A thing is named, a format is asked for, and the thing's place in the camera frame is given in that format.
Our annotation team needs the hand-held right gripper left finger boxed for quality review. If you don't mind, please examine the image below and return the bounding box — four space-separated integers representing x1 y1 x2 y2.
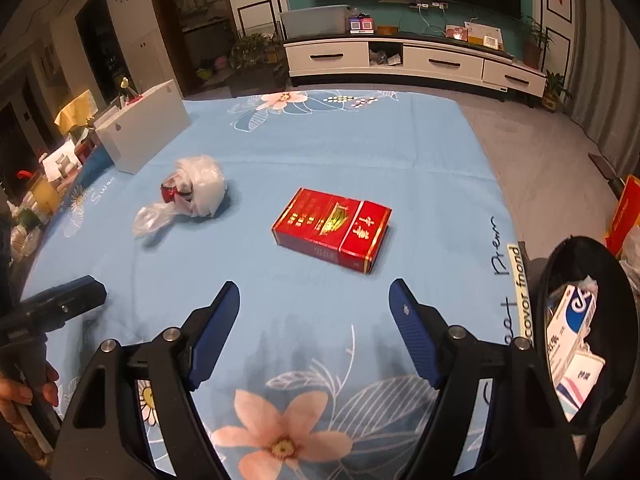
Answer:
51 280 242 480

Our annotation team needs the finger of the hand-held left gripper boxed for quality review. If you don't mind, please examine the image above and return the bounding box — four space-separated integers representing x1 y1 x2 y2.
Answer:
46 275 108 332

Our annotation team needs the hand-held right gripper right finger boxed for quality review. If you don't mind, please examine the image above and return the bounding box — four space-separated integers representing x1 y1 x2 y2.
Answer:
388 276 589 480

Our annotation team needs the red cigarette carton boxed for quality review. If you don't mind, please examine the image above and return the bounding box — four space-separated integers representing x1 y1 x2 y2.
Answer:
271 187 392 276

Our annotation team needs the white blue medicine box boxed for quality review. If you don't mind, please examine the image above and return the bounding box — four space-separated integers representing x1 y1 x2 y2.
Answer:
544 282 599 392

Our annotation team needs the black trash bin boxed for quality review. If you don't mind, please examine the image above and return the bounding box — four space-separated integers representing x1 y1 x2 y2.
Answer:
530 235 635 436

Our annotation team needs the white striped box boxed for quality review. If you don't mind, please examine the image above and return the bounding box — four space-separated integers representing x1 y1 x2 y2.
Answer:
554 352 607 423

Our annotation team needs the person's left hand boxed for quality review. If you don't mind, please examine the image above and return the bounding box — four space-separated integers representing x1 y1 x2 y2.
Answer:
0 361 61 419

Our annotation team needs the group of bottles and jars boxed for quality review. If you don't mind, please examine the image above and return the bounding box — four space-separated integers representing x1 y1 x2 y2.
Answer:
0 130 93 266

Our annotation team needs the white plastic bag with can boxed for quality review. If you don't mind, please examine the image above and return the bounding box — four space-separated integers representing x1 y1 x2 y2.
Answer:
132 155 230 238

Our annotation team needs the white cardboard box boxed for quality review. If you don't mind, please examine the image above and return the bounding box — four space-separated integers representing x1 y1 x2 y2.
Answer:
94 79 192 176

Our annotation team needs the yellow cloth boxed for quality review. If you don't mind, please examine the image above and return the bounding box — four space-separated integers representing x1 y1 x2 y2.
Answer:
54 89 97 135

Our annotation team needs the blue floral bedsheet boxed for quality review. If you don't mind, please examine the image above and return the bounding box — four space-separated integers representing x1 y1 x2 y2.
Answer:
20 87 538 480

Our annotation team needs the red yellow paper bag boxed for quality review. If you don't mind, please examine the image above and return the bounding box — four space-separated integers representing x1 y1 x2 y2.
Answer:
602 175 640 261

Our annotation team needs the white tv cabinet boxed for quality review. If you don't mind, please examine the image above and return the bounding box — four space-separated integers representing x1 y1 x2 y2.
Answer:
282 35 548 108

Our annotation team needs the small potted plant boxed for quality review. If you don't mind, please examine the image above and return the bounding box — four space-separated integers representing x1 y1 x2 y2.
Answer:
542 70 575 113

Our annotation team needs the bushy potted plant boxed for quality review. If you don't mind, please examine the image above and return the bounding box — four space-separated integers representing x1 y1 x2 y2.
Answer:
230 32 287 73

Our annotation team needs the dark shelf cabinet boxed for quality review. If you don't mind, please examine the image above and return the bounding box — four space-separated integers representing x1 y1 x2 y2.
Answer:
150 0 241 96

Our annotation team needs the white desk calendar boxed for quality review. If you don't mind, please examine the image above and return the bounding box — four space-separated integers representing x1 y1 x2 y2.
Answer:
465 21 503 51

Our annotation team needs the tall potted plant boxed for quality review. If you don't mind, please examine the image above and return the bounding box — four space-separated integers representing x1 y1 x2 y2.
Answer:
520 15 555 71

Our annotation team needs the grey curtain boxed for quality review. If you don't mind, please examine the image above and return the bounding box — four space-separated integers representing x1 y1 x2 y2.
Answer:
570 0 640 186

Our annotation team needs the translucent storage box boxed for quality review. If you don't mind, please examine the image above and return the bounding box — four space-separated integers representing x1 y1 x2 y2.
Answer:
279 5 351 40

